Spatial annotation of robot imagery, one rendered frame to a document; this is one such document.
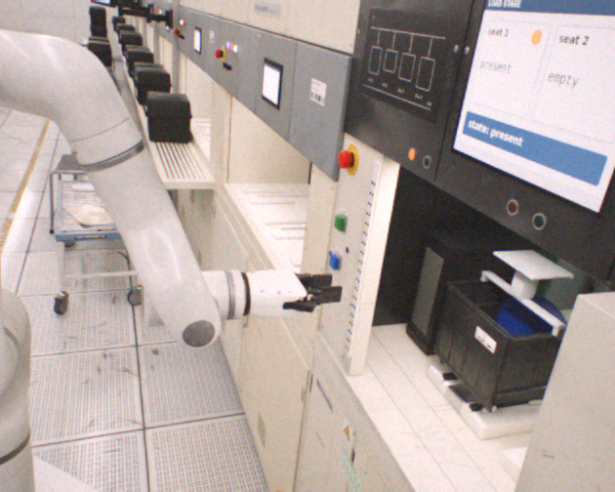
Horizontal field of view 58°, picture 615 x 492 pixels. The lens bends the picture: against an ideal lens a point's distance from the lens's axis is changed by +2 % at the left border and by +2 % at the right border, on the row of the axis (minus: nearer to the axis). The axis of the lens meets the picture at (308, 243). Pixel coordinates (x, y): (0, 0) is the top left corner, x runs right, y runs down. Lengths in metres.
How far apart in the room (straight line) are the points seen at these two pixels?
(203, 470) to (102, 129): 1.71
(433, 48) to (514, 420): 0.77
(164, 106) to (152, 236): 2.70
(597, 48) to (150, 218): 0.59
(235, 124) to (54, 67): 1.86
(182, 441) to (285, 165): 1.32
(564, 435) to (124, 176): 0.62
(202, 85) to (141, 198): 3.28
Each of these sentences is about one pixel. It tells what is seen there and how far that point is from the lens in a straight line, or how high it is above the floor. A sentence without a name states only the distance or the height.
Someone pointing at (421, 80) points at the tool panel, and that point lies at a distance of 0.98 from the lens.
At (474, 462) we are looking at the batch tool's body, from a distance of 1.20.
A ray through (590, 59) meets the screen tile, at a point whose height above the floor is 1.62.
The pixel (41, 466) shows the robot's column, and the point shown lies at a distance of 1.29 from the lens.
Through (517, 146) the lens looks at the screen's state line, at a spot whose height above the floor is 1.51.
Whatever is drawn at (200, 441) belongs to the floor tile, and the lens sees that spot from 2.40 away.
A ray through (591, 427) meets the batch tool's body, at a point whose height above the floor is 1.28.
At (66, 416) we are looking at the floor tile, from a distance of 2.58.
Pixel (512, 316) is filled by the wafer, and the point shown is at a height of 1.06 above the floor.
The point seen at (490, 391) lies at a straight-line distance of 1.19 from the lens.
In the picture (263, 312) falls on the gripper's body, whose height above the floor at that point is 1.18.
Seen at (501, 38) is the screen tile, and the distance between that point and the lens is 0.83.
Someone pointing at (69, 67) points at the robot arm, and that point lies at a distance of 0.77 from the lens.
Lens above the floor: 1.64
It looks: 23 degrees down
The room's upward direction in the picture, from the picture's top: 7 degrees clockwise
